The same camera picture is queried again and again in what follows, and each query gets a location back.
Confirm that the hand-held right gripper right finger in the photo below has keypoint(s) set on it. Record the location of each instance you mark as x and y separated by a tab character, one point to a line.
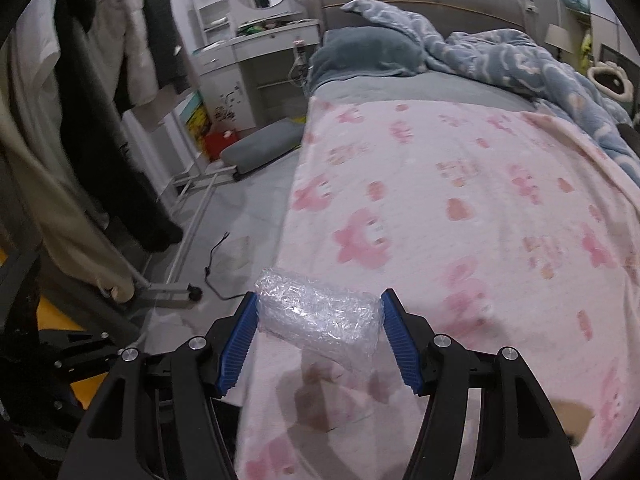
400	340

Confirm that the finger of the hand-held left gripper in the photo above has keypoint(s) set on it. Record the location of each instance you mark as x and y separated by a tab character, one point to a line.
75	355

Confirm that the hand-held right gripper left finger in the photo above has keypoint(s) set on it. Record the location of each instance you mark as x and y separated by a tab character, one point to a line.
240	341

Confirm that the clear bubble wrap bundle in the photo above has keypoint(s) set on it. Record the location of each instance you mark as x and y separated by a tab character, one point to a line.
315	310

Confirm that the white metal clothes rack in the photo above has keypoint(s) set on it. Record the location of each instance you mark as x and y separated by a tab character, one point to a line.
170	288

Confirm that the cream garment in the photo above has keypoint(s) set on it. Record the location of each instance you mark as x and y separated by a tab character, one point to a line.
65	220

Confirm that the pink printed blanket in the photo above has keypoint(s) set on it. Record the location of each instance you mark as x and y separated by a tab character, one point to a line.
450	235

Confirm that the dark grey garment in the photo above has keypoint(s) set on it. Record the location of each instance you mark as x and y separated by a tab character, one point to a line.
100	150

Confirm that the grey floor cushion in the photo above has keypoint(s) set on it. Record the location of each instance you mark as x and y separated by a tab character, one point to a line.
265	147

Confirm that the red box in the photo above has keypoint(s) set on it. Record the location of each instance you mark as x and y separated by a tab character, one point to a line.
217	145

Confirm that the yellow printed box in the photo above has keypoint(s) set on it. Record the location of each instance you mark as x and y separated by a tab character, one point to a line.
197	120

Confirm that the white garment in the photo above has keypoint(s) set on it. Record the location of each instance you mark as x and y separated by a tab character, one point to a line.
35	70

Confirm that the grey bed sheet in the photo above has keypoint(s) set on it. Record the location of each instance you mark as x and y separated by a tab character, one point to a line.
425	87

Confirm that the white dressing table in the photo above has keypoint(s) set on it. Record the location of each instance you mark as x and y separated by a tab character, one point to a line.
260	85

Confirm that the white puffer jacket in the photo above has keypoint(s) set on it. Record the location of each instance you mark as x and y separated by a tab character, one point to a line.
125	35

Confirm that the grey-blue pillow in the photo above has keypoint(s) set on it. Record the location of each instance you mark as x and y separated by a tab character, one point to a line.
365	52

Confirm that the blue patterned duvet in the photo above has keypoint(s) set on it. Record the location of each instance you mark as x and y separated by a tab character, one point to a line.
500	55

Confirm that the short black jacket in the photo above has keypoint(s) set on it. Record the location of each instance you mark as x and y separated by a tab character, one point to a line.
162	20

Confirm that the white plush cushion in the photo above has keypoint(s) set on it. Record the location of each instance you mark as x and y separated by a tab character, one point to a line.
595	72

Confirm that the beige lamp shade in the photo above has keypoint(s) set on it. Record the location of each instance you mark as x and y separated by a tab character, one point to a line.
557	37

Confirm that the yellow toy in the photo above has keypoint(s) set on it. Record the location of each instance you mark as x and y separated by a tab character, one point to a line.
585	47

